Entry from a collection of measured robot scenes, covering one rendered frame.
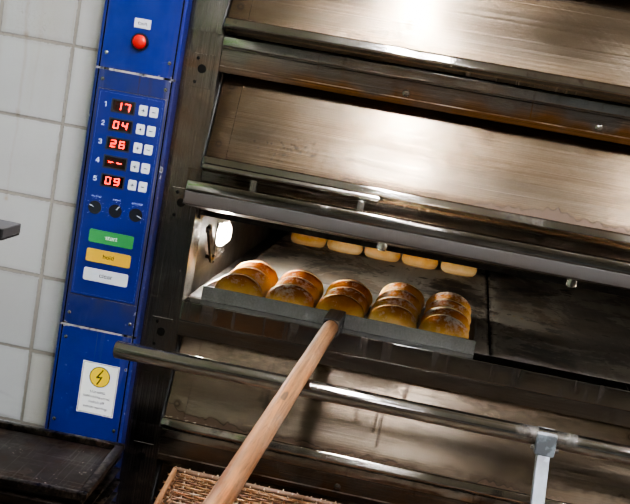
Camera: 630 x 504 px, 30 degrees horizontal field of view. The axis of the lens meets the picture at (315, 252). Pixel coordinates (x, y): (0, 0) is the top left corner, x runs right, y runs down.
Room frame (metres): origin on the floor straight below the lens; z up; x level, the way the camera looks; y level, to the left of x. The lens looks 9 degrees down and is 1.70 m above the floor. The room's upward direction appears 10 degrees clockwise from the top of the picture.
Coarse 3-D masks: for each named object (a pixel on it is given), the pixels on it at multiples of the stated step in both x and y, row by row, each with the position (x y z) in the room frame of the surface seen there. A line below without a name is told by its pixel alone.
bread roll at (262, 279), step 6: (234, 270) 2.43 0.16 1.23; (240, 270) 2.42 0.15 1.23; (246, 270) 2.42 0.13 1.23; (252, 270) 2.42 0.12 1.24; (258, 270) 2.43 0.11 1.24; (252, 276) 2.41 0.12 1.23; (258, 276) 2.41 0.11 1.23; (264, 276) 2.42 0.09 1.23; (258, 282) 2.41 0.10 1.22; (264, 282) 2.41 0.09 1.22; (264, 288) 2.41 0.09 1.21; (270, 288) 2.42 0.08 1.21; (264, 294) 2.41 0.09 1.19
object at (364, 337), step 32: (192, 320) 2.28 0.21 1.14; (224, 320) 2.27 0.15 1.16; (256, 320) 2.26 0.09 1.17; (288, 320) 2.27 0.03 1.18; (352, 352) 2.24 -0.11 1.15; (384, 352) 2.24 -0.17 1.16; (416, 352) 2.23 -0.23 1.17; (448, 352) 2.24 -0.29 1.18; (512, 384) 2.21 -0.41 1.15; (544, 384) 2.20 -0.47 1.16; (576, 384) 2.20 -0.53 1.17; (608, 384) 2.21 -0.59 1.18
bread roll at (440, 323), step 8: (424, 320) 2.30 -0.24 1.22; (432, 320) 2.29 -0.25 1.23; (440, 320) 2.29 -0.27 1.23; (448, 320) 2.29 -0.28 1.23; (456, 320) 2.29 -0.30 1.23; (424, 328) 2.29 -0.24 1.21; (432, 328) 2.28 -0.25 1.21; (440, 328) 2.28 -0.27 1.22; (448, 328) 2.28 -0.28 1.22; (456, 328) 2.28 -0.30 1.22; (464, 328) 2.29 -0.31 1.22; (456, 336) 2.27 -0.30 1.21; (464, 336) 2.28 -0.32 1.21
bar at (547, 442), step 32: (128, 352) 1.91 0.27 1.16; (160, 352) 1.91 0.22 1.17; (256, 384) 1.88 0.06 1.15; (320, 384) 1.88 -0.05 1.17; (416, 416) 1.85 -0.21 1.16; (448, 416) 1.85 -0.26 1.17; (480, 416) 1.85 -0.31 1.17; (544, 448) 1.82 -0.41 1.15; (576, 448) 1.83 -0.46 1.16; (608, 448) 1.82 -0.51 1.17; (544, 480) 1.79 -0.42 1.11
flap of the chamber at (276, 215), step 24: (192, 192) 2.13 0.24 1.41; (240, 216) 2.29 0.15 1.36; (264, 216) 2.12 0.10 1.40; (288, 216) 2.11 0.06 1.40; (312, 216) 2.11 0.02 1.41; (384, 240) 2.09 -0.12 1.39; (408, 240) 2.09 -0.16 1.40; (432, 240) 2.08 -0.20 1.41; (504, 264) 2.07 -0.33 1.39; (528, 264) 2.06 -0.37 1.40; (552, 264) 2.06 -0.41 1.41; (624, 288) 2.05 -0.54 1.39
